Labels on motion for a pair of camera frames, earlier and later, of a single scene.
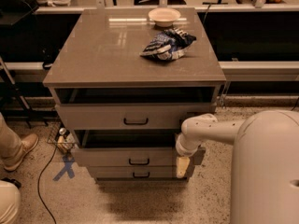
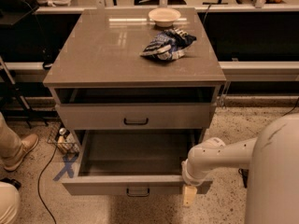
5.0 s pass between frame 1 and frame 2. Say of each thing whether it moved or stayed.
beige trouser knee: stayed
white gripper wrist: moved
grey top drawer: stayed
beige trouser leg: stayed
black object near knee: stayed
